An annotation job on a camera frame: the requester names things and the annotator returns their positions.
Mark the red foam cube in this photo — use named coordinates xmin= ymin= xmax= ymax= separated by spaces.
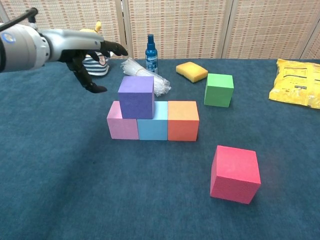
xmin=209 ymin=145 xmax=262 ymax=205

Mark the green foam cube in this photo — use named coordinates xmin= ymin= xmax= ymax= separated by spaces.
xmin=203 ymin=73 xmax=235 ymax=108

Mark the yellow plush toy striped shirt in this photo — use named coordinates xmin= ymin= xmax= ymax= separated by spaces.
xmin=79 ymin=21 xmax=111 ymax=78

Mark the yellow snack bag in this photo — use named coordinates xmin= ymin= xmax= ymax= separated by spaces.
xmin=268 ymin=58 xmax=320 ymax=110

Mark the yellow sponge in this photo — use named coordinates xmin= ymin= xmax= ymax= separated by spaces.
xmin=175 ymin=61 xmax=209 ymax=84

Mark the orange foam cube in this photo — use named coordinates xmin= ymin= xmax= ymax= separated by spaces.
xmin=167 ymin=100 xmax=200 ymax=142

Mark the pink foam cube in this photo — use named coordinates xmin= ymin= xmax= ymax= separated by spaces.
xmin=106 ymin=100 xmax=140 ymax=141

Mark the blue spray bottle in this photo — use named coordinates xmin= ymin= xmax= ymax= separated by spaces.
xmin=145 ymin=33 xmax=159 ymax=75

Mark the light blue foam cube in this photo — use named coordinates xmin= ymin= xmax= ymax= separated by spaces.
xmin=136 ymin=101 xmax=169 ymax=141

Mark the purple foam cube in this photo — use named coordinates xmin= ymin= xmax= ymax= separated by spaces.
xmin=117 ymin=75 xmax=155 ymax=120

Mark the clear plastic bag bundle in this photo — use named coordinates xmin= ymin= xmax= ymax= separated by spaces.
xmin=120 ymin=57 xmax=172 ymax=98

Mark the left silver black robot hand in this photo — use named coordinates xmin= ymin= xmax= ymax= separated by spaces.
xmin=41 ymin=28 xmax=129 ymax=94

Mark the blue felt table cover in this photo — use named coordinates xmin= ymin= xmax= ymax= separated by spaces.
xmin=0 ymin=58 xmax=320 ymax=240

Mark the woven folding screen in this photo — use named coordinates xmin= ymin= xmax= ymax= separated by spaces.
xmin=0 ymin=0 xmax=320 ymax=60

